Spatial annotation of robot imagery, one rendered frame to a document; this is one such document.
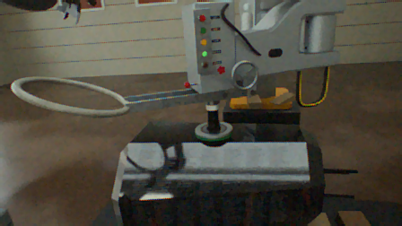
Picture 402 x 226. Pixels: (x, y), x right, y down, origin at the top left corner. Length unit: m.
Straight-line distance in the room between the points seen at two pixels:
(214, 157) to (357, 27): 7.10
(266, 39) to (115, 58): 7.24
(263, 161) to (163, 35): 6.64
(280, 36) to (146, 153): 0.96
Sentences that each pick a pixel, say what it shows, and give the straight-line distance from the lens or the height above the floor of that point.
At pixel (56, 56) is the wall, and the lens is 9.27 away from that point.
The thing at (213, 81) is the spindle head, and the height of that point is 1.16.
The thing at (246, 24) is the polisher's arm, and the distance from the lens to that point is 2.10.
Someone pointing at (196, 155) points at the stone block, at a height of 0.75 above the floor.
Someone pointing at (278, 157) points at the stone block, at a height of 0.74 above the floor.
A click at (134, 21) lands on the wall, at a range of 7.98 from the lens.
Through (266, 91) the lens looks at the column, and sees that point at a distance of 2.23.
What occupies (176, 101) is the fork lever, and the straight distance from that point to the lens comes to 1.28.
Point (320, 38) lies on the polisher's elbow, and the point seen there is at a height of 1.31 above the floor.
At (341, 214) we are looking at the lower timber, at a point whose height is 0.09.
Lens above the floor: 1.45
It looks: 20 degrees down
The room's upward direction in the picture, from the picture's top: 5 degrees counter-clockwise
